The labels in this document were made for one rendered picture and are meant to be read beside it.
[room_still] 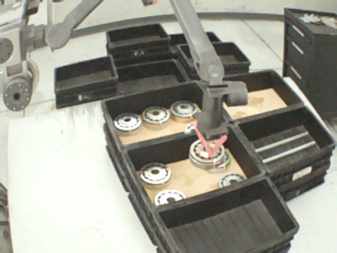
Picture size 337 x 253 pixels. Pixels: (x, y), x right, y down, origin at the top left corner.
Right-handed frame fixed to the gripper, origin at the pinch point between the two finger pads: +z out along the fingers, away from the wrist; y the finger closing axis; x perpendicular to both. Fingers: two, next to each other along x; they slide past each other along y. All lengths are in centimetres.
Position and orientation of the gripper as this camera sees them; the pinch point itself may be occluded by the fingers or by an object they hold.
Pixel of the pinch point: (207, 147)
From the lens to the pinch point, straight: 141.1
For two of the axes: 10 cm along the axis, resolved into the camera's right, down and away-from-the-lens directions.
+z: -0.5, 7.9, 6.1
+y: -3.3, -5.9, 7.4
